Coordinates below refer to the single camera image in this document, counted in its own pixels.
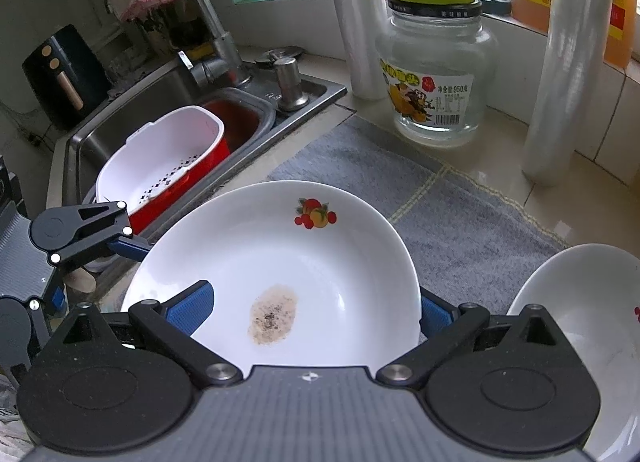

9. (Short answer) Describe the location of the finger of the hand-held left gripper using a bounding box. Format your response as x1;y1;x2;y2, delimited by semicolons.
27;262;69;319
49;200;152;264

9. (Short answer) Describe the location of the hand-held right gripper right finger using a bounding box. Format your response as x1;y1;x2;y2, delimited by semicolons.
375;293;576;389

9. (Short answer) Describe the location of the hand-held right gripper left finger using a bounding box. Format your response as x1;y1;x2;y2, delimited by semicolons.
59;280;245;389

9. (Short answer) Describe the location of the large white fruit-print plate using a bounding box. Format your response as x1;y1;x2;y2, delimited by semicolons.
120;181;422;375

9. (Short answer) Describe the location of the grey blue checked towel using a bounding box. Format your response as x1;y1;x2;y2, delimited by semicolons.
267;114;571;315

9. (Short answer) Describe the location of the stainless steel sink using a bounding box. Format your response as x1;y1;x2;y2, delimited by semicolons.
47;54;348;223

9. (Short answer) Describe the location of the black air fryer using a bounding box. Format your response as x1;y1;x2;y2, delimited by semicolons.
21;24;113;130

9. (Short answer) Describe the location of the metal sink soap dispenser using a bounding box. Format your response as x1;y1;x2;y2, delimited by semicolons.
272;56;311;112

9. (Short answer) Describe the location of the round metal sink lid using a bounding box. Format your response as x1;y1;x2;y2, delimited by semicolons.
254;46;305;65

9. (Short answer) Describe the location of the metal faucet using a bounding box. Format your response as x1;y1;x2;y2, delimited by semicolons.
142;0;251;88

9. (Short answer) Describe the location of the glass jar yellow-green lid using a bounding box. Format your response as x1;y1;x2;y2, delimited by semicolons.
375;0;501;148

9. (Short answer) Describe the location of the tall plastic wrap roll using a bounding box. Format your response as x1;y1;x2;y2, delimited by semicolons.
522;0;615;188

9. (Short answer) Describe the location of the short plastic wrap roll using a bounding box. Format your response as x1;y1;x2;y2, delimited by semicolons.
320;0;388;100

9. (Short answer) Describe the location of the teal plastic dish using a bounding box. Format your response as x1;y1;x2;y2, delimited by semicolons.
472;0;513;18

